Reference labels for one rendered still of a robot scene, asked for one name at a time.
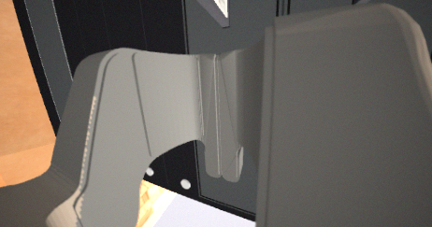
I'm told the black server rack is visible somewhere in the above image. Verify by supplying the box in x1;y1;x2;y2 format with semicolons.
12;0;432;222

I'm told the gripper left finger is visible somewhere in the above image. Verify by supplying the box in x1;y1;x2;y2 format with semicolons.
0;48;222;227

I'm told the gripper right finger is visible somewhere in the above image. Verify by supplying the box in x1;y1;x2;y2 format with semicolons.
218;3;432;227

